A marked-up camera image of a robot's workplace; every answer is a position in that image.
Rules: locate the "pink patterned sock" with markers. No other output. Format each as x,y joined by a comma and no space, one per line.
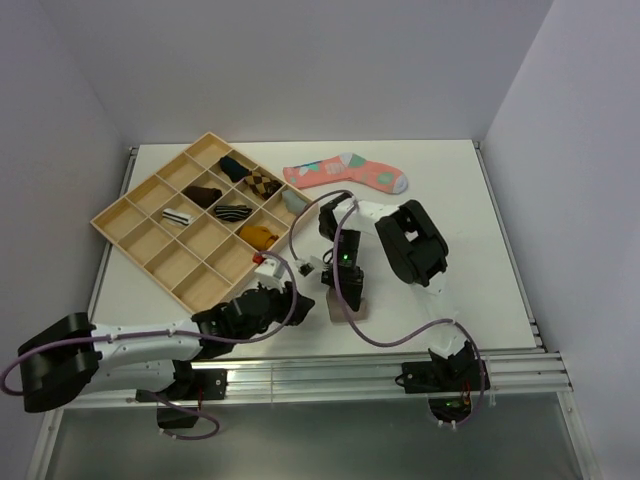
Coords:
348,167

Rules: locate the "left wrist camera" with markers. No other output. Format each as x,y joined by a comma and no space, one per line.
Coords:
270,271

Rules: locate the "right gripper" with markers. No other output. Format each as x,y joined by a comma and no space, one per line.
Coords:
352,285

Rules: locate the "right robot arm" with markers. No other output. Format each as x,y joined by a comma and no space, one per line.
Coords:
417,253

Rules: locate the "mustard yellow rolled sock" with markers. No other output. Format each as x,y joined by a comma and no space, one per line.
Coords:
258,237

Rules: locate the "brown argyle rolled sock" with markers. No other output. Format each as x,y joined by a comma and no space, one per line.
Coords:
262,185

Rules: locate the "white sock with black stripes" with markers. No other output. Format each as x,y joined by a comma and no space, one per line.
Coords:
177,217

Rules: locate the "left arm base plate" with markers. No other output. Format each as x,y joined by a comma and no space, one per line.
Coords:
210,385

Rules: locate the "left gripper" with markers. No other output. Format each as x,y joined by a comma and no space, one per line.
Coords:
285,299

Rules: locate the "taupe sock with red stripes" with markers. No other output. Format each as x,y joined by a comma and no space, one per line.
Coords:
336,313

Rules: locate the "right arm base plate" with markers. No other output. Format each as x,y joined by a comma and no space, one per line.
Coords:
430,377

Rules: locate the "black white striped rolled sock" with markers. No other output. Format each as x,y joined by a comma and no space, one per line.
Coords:
232,213

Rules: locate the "wooden divided tray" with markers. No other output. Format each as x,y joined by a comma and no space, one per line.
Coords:
206,262

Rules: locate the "dark teal rolled sock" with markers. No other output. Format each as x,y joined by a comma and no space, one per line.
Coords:
233,169

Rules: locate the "dark brown rolled sock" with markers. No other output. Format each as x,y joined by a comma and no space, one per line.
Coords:
204,197

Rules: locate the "grey rolled sock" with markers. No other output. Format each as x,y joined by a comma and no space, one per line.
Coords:
293,203

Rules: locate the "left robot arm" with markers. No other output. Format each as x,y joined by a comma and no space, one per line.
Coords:
75,357

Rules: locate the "aluminium frame rail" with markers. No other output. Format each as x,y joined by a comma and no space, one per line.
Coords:
372,377

